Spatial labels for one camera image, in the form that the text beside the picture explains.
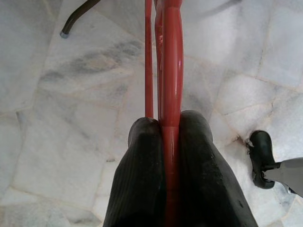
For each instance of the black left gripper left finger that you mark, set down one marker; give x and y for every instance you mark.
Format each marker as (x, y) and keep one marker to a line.
(139, 179)

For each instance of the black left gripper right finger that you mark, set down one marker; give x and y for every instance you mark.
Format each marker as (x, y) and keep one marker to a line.
(203, 179)

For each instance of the red plastic hanger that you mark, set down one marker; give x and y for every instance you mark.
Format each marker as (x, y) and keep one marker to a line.
(171, 82)

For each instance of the marble top folding table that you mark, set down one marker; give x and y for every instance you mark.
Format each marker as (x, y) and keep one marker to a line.
(71, 19)

